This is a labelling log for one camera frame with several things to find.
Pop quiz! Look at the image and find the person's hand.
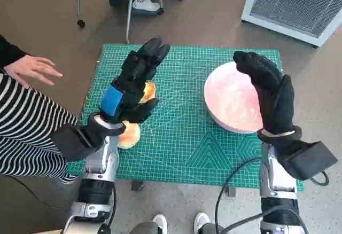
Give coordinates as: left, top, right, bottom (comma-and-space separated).
4, 54, 64, 88

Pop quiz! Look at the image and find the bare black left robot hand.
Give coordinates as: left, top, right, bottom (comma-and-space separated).
98, 36, 171, 124

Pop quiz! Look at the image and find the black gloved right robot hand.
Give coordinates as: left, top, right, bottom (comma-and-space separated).
233, 51, 294, 135

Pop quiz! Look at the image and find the long braided toy bread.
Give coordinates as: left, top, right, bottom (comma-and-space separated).
140, 81, 157, 104

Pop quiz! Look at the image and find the pink bowl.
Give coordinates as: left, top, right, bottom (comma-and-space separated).
204, 61, 265, 135

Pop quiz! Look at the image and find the round toy bread bun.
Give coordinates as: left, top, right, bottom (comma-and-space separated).
117, 120, 141, 150

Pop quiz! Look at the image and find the grey metal pole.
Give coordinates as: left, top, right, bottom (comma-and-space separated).
125, 0, 136, 44

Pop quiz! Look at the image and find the green cutting mat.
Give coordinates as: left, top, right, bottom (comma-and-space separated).
68, 43, 305, 192

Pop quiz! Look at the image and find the large white mesh cabinet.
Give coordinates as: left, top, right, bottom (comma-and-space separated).
241, 0, 342, 48

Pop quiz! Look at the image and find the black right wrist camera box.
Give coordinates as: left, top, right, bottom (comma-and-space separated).
277, 140, 338, 181

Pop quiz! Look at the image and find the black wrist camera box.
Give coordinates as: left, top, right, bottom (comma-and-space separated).
277, 140, 338, 181
50, 123, 94, 162

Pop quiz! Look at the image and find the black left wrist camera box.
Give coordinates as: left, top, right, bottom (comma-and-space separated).
50, 123, 94, 162

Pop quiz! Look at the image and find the black camera cable loop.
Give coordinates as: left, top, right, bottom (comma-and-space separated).
311, 169, 330, 186

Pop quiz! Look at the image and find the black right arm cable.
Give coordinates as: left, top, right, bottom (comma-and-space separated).
215, 156, 264, 234

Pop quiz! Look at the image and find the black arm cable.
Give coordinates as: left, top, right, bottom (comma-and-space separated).
215, 156, 264, 234
106, 183, 118, 227

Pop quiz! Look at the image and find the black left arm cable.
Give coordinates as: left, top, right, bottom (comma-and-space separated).
106, 183, 118, 227

